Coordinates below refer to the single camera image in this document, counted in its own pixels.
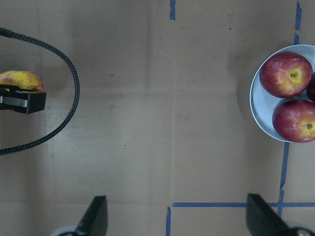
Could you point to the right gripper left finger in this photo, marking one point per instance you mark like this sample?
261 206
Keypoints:
93 223

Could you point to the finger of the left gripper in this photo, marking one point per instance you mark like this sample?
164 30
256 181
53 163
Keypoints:
25 101

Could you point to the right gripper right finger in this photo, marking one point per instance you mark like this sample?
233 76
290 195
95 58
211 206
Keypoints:
261 220

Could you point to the yellow-red apple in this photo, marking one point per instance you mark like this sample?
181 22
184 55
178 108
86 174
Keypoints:
22 79

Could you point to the red apple on plate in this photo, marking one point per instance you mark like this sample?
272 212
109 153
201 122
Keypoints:
311 88
294 120
286 74

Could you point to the light blue plate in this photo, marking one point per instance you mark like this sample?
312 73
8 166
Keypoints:
262 103

